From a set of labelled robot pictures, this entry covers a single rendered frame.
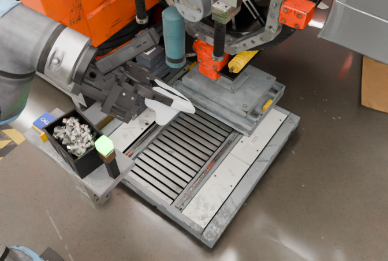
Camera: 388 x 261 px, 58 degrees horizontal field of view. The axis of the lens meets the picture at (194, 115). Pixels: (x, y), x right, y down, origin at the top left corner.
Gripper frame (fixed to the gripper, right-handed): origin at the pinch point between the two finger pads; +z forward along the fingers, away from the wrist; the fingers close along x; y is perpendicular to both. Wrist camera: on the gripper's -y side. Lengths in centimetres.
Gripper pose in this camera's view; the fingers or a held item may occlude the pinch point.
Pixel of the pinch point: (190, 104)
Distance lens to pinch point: 64.5
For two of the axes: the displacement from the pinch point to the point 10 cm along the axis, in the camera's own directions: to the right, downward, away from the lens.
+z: 8.7, 4.3, 2.2
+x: 0.4, 3.9, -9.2
